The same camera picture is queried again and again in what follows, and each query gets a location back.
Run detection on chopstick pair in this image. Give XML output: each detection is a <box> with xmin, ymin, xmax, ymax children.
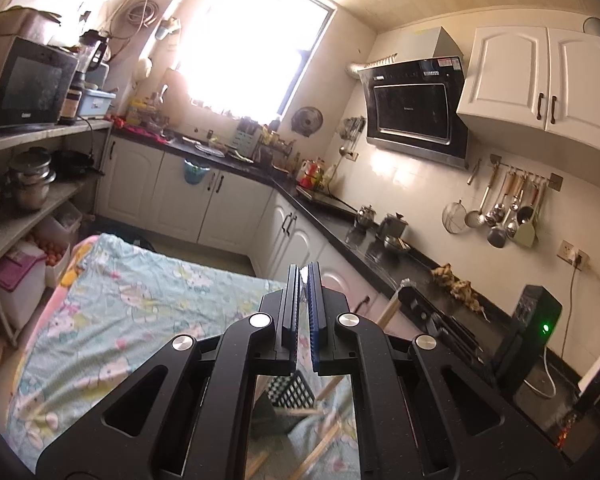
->
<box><xmin>244</xmin><ymin>374</ymin><xmax>347</xmax><ymax>480</ymax></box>

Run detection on black countertop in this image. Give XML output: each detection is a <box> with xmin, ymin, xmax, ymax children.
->
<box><xmin>98</xmin><ymin>131</ymin><xmax>512</xmax><ymax>360</ymax></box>

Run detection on green perforated utensil basket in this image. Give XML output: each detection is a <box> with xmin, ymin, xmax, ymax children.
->
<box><xmin>250</xmin><ymin>370</ymin><xmax>317</xmax><ymax>438</ymax></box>

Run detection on Hello Kitty tablecloth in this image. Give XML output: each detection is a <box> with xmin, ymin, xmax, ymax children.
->
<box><xmin>4</xmin><ymin>234</ymin><xmax>360</xmax><ymax>479</ymax></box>

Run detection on steel kettle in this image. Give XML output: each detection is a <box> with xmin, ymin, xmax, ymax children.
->
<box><xmin>376</xmin><ymin>212</ymin><xmax>408</xmax><ymax>242</ymax></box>

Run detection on metal strainer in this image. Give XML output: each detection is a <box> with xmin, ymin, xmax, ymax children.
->
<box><xmin>441</xmin><ymin>200</ymin><xmax>467</xmax><ymax>235</ymax></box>

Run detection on hanging metal ladle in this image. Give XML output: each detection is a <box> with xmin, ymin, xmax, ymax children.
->
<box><xmin>462</xmin><ymin>161</ymin><xmax>502</xmax><ymax>229</ymax></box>

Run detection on green hanging spatula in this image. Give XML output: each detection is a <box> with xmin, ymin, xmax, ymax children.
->
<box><xmin>514</xmin><ymin>180</ymin><xmax>547</xmax><ymax>248</ymax></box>

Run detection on pink lidded storage box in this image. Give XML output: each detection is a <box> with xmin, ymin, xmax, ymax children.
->
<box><xmin>0</xmin><ymin>240</ymin><xmax>46</xmax><ymax>330</ymax></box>

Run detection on teal hanging bowl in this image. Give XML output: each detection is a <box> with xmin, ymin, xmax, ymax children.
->
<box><xmin>183</xmin><ymin>159</ymin><xmax>211</xmax><ymax>185</ymax></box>

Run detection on stacked steel pots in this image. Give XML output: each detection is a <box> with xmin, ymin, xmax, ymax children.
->
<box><xmin>8</xmin><ymin>146</ymin><xmax>56</xmax><ymax>211</ymax></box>

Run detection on black range hood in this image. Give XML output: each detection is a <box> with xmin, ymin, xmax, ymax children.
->
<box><xmin>358</xmin><ymin>27</ymin><xmax>469</xmax><ymax>169</ymax></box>

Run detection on light blue plastic box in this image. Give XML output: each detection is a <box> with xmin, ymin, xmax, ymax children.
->
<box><xmin>76</xmin><ymin>88</ymin><xmax>117</xmax><ymax>119</ymax></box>

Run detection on white upper cabinet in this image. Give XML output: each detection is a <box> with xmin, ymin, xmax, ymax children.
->
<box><xmin>457</xmin><ymin>26</ymin><xmax>600</xmax><ymax>152</ymax></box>

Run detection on black microwave oven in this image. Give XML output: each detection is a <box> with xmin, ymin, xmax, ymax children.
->
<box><xmin>0</xmin><ymin>36</ymin><xmax>78</xmax><ymax>130</ymax></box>

